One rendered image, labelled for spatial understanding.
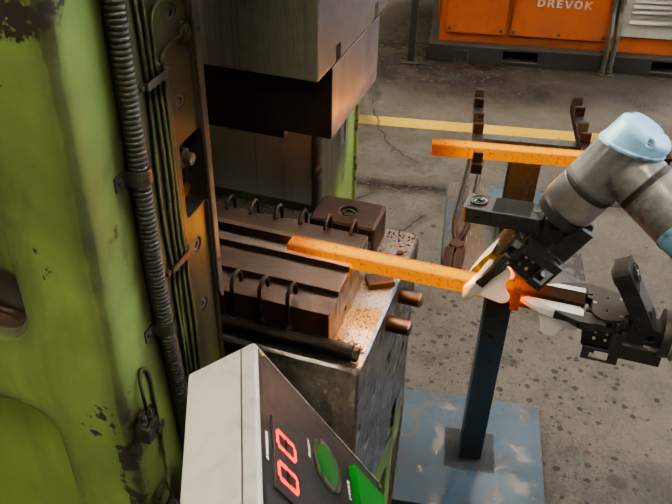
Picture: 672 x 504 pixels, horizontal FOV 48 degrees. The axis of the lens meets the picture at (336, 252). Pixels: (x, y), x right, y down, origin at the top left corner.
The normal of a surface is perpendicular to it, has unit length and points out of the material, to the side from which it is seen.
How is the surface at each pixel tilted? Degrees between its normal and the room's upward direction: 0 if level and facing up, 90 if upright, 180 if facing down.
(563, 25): 90
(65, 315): 89
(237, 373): 30
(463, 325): 0
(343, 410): 90
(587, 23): 90
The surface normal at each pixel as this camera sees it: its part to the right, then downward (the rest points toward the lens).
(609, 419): 0.02, -0.80
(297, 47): -0.33, 0.55
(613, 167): -0.58, 0.27
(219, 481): -0.48, -0.67
